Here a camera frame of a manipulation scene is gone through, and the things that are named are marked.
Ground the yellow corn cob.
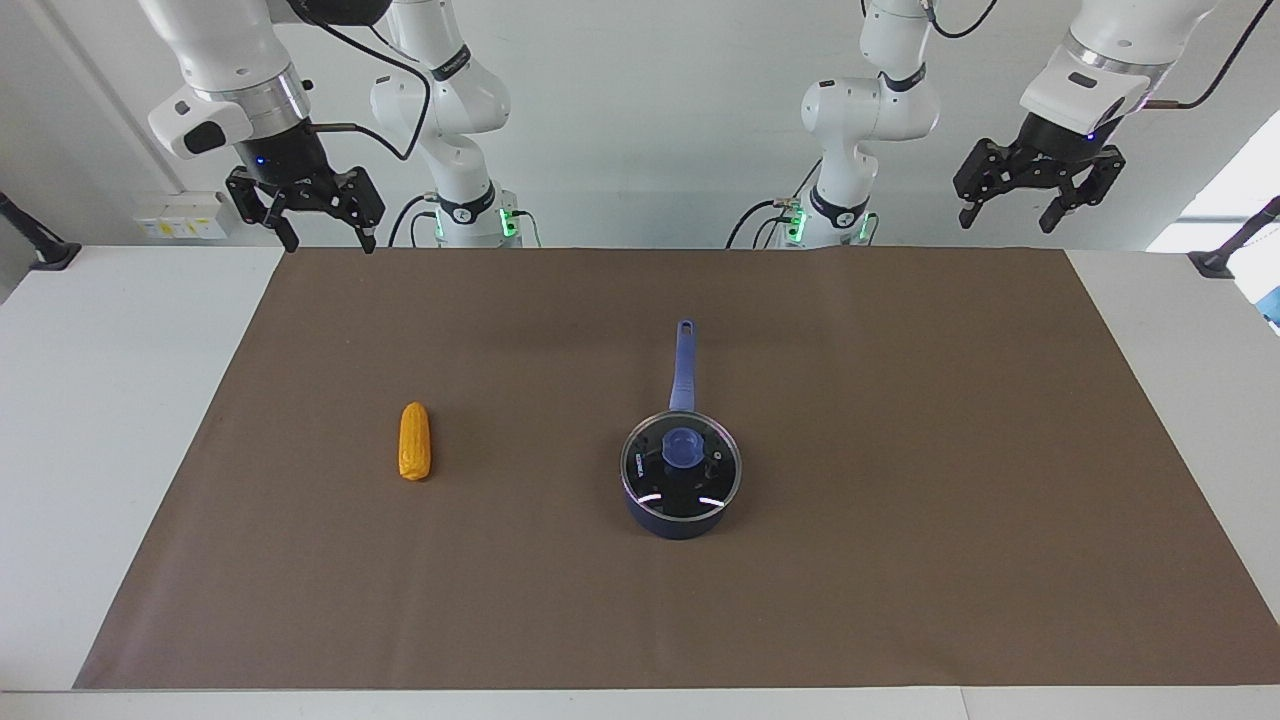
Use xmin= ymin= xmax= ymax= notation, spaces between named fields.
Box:
xmin=398 ymin=401 xmax=432 ymax=482

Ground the glass lid with blue knob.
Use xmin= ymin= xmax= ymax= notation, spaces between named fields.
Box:
xmin=620 ymin=411 xmax=744 ymax=521

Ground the black clamp stand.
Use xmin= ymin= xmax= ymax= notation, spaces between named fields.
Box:
xmin=1188 ymin=195 xmax=1280 ymax=279
xmin=0 ymin=190 xmax=83 ymax=271

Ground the brown table mat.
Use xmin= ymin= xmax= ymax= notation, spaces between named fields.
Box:
xmin=73 ymin=247 xmax=1280 ymax=691

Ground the black right base cable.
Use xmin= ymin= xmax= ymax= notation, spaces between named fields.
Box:
xmin=388 ymin=195 xmax=441 ymax=248

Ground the black base cable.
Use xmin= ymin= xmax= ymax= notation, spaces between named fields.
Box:
xmin=388 ymin=195 xmax=441 ymax=248
xmin=725 ymin=158 xmax=823 ymax=249

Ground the white wall socket box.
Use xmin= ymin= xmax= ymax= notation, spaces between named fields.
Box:
xmin=133 ymin=192 xmax=239 ymax=241

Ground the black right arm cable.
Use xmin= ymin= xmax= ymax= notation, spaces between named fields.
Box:
xmin=290 ymin=0 xmax=433 ymax=163

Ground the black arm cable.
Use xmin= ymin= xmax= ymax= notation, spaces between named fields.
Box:
xmin=925 ymin=0 xmax=1276 ymax=109
xmin=290 ymin=0 xmax=433 ymax=163

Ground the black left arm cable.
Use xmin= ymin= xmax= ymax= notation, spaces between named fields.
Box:
xmin=925 ymin=0 xmax=1276 ymax=109

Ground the black left base cable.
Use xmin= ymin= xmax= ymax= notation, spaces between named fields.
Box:
xmin=725 ymin=158 xmax=823 ymax=249

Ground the dark blue pot with handle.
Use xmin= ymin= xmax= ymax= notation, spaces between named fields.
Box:
xmin=620 ymin=319 xmax=744 ymax=541

